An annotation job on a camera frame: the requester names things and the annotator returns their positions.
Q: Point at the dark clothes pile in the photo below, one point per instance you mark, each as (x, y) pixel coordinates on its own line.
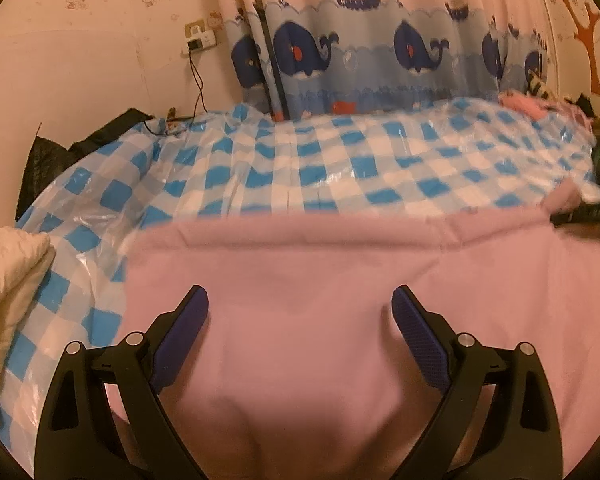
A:
(587, 107)

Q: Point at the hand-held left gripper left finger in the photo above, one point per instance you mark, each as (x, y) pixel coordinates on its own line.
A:
(187, 325)

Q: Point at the pink cloth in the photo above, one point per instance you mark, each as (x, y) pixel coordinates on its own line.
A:
(522, 102)

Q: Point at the striped cloth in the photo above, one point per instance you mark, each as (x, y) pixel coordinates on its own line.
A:
(537, 85)

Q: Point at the white wall socket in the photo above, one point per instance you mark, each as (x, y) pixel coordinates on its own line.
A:
(198, 39)

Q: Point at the black mesh bag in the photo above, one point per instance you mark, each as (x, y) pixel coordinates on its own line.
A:
(42, 170)

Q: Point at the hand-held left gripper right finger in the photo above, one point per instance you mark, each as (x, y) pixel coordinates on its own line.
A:
(417, 327)

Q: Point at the blue checkered plastic sheet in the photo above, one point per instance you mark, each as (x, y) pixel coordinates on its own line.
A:
(330, 150)

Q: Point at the whale print curtain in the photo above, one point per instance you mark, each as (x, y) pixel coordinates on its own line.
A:
(369, 75)

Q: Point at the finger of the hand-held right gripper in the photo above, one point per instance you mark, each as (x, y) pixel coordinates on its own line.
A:
(582, 216)

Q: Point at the white quilted coat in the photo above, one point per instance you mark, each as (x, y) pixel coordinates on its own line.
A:
(10, 280)

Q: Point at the pink zip jacket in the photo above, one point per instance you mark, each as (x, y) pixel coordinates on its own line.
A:
(305, 270)

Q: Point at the orange tree wall sticker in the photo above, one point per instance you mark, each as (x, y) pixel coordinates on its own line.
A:
(587, 35)

